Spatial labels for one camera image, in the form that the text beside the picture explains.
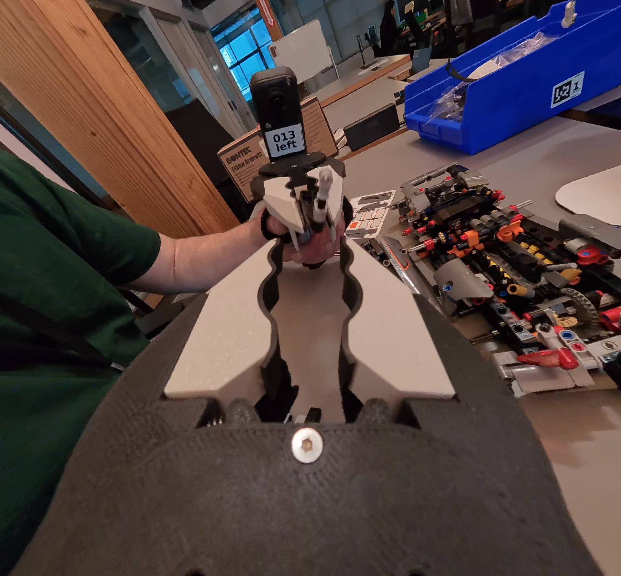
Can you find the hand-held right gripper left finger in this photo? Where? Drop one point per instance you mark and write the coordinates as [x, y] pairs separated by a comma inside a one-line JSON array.
[[223, 343]]

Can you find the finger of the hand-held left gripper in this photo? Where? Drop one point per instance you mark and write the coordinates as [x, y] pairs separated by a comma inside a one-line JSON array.
[[284, 202], [333, 214]]

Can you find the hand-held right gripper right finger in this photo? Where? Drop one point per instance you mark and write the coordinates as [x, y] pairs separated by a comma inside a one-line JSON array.
[[398, 343]]

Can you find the light grey lego connector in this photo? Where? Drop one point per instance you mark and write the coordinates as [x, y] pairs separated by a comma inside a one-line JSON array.
[[324, 187]]

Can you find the grey lego fin assembly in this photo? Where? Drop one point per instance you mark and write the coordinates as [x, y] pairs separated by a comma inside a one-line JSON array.
[[398, 255]]

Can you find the lego technic car chassis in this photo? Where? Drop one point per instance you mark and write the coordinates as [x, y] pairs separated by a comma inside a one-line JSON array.
[[509, 270]]

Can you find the lego sticker sheet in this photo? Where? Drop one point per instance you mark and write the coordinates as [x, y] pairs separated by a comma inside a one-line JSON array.
[[371, 214]]

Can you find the black lego subassembly red pins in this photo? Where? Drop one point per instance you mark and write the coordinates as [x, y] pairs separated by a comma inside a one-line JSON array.
[[303, 415]]

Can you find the white whiteboard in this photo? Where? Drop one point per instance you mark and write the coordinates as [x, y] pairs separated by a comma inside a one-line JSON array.
[[301, 52]]

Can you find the brown cardboard box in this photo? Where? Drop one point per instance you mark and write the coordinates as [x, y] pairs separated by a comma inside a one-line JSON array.
[[237, 163]]

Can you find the black device box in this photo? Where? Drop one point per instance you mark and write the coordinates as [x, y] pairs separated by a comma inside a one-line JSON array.
[[371, 127]]

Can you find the wooden pillar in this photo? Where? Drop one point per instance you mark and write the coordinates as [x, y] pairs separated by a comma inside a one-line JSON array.
[[97, 100]]

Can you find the clear plastic parts bags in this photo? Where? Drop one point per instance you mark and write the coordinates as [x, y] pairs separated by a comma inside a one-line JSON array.
[[485, 71]]

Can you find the blue plastic parts bin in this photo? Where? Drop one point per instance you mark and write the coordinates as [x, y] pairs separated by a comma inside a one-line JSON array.
[[509, 100]]

